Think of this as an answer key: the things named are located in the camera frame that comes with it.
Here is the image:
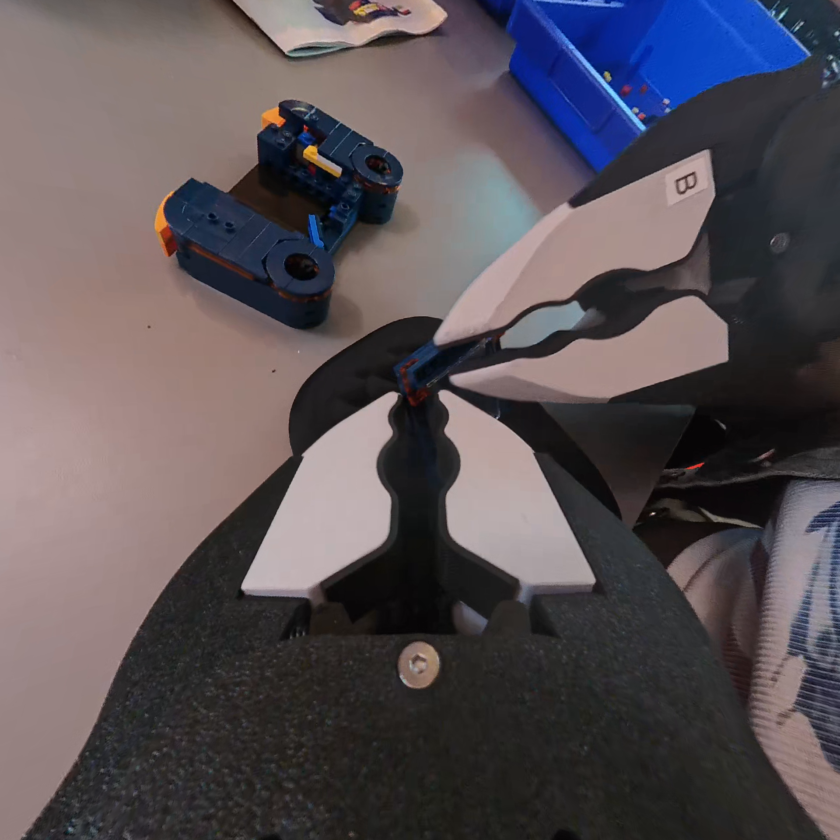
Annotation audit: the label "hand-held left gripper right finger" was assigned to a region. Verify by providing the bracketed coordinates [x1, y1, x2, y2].
[438, 390, 598, 605]

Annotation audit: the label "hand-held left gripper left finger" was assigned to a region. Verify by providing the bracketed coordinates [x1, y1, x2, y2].
[240, 391, 404, 601]

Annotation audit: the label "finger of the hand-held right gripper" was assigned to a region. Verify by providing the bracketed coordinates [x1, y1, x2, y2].
[448, 289, 732, 406]
[432, 148, 718, 350]

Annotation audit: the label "clear plastic brick panel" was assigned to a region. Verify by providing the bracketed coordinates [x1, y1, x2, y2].
[430, 341, 503, 391]

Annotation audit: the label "blue brick-built game console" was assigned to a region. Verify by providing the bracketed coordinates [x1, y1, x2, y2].
[155, 99, 404, 330]

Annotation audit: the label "large black cushioned pad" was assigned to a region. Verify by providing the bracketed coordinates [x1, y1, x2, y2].
[289, 317, 623, 526]

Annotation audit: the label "scattered small colourful bricks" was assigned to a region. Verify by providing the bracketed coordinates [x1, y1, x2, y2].
[600, 69, 673, 126]

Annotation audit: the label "instruction booklet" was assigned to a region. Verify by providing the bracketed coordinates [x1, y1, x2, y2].
[231, 0, 449, 59]

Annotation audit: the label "white blue-printed shirt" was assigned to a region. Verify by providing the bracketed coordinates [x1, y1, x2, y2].
[668, 478, 840, 840]

